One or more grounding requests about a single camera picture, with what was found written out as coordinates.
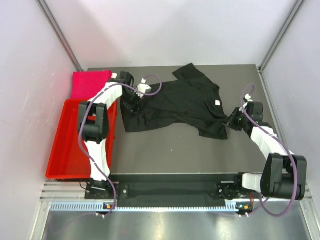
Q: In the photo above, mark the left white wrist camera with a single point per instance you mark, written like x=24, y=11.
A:
x=143, y=87

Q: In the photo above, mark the red plastic bin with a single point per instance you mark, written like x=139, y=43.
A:
x=67, y=161

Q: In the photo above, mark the folded pink t-shirt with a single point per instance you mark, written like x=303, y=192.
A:
x=87, y=84

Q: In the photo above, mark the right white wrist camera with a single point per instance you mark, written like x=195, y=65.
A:
x=247, y=98

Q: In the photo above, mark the right corner aluminium post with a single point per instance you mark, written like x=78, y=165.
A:
x=297, y=6

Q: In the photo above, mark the grey slotted cable duct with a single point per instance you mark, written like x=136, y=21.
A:
x=90, y=206

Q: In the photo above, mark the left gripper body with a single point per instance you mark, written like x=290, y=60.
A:
x=130, y=99

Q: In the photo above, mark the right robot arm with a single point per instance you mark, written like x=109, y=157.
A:
x=277, y=178

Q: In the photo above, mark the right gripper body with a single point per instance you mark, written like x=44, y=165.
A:
x=237, y=121

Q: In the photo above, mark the black t-shirt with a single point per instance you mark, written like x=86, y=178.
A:
x=192, y=99

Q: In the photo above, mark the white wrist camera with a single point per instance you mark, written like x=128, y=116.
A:
x=247, y=98
x=143, y=87

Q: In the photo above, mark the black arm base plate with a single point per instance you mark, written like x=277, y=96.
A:
x=176, y=190

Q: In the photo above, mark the corner aluminium post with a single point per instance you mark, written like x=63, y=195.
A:
x=297, y=6
x=44, y=7

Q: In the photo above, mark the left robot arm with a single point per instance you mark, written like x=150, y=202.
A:
x=94, y=126

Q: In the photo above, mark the aluminium frame rail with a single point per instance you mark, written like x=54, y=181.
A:
x=63, y=191

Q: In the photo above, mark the left corner aluminium post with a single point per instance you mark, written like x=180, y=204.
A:
x=44, y=7

